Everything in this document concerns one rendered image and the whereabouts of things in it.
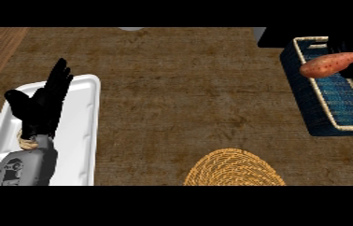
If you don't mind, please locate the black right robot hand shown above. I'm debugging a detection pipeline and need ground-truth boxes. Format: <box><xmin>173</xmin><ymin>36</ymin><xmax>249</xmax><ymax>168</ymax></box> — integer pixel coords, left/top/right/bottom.
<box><xmin>327</xmin><ymin>26</ymin><xmax>353</xmax><ymax>80</ymax></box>

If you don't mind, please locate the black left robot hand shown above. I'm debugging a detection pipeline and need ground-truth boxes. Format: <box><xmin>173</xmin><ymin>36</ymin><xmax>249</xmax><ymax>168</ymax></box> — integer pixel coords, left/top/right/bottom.
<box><xmin>3</xmin><ymin>57</ymin><xmax>74</xmax><ymax>140</ymax></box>

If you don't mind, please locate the reddish sweet potato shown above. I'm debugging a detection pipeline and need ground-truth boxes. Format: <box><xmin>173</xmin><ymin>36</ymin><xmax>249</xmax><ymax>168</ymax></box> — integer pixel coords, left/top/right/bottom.
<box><xmin>299</xmin><ymin>51</ymin><xmax>353</xmax><ymax>79</ymax></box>

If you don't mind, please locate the dark blue wicker basket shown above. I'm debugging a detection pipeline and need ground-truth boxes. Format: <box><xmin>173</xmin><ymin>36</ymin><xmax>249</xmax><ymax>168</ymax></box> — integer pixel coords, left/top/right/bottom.
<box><xmin>280</xmin><ymin>35</ymin><xmax>353</xmax><ymax>137</ymax></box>

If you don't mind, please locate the yellow woven round placemat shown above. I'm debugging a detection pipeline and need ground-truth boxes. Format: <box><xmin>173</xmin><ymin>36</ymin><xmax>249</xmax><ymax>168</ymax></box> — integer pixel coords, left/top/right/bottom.
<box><xmin>182</xmin><ymin>148</ymin><xmax>287</xmax><ymax>187</ymax></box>

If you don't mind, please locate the white rectangular tray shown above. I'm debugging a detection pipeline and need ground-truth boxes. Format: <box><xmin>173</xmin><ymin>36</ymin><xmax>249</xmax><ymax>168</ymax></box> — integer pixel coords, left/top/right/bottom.
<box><xmin>0</xmin><ymin>74</ymin><xmax>102</xmax><ymax>187</ymax></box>

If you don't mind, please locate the black appliance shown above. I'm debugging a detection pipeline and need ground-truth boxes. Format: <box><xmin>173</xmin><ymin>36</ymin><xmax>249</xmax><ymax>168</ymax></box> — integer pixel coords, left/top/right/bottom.
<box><xmin>258</xmin><ymin>26</ymin><xmax>331</xmax><ymax>49</ymax></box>

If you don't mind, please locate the small beige woven object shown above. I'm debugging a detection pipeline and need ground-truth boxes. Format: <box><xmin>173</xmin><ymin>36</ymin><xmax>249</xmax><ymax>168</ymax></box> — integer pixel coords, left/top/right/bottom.
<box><xmin>15</xmin><ymin>128</ymin><xmax>42</xmax><ymax>151</ymax></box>

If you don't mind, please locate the pale grey appliance edge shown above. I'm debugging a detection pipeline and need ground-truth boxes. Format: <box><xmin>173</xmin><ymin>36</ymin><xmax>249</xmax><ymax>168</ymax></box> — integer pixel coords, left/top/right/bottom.
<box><xmin>252</xmin><ymin>26</ymin><xmax>268</xmax><ymax>47</ymax></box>

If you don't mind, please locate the pale grey flat object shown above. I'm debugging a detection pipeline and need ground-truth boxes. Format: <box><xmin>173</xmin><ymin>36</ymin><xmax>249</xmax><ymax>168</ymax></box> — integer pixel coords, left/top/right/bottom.
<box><xmin>117</xmin><ymin>26</ymin><xmax>145</xmax><ymax>32</ymax></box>

